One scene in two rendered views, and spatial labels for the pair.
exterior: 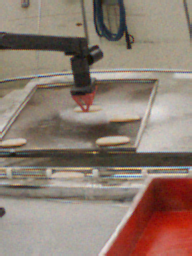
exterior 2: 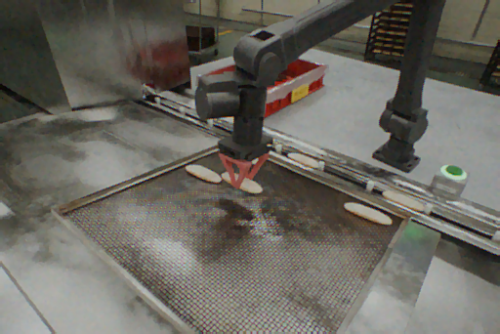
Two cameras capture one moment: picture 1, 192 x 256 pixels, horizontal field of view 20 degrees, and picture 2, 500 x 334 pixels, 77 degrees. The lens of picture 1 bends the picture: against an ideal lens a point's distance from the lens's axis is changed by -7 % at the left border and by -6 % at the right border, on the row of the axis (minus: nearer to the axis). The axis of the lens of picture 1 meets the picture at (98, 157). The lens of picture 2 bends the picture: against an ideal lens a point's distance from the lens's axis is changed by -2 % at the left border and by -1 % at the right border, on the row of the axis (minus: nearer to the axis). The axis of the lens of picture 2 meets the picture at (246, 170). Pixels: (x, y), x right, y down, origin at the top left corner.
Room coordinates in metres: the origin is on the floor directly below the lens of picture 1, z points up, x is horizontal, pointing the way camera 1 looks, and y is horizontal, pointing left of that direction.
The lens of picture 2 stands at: (2.27, 0.21, 1.37)
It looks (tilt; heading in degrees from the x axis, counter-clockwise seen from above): 36 degrees down; 200
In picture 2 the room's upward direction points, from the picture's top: straight up
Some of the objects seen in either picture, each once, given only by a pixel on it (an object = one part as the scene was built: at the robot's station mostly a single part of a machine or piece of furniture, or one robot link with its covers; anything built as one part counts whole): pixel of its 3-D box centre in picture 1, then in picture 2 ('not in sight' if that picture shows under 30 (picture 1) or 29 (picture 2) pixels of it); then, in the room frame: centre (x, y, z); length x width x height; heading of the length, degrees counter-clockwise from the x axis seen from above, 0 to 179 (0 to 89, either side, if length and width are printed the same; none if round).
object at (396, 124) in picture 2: not in sight; (402, 128); (1.38, 0.34, 0.94); 0.09 x 0.05 x 0.10; 141
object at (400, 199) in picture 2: not in sight; (403, 199); (1.59, 0.36, 0.86); 0.10 x 0.04 x 0.01; 72
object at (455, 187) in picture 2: not in sight; (444, 189); (1.49, 0.47, 0.84); 0.08 x 0.08 x 0.11; 72
